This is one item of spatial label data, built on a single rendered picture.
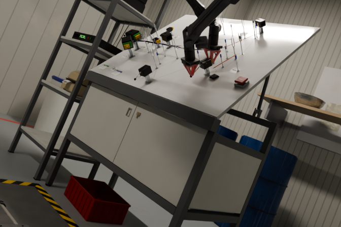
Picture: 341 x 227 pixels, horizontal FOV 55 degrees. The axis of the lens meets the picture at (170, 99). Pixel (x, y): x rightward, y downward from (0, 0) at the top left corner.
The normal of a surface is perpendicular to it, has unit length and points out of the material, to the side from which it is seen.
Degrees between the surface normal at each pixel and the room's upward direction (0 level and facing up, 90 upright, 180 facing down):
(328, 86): 90
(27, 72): 90
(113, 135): 90
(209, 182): 90
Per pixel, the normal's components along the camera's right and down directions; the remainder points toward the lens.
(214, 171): 0.67, 0.25
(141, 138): -0.63, -0.30
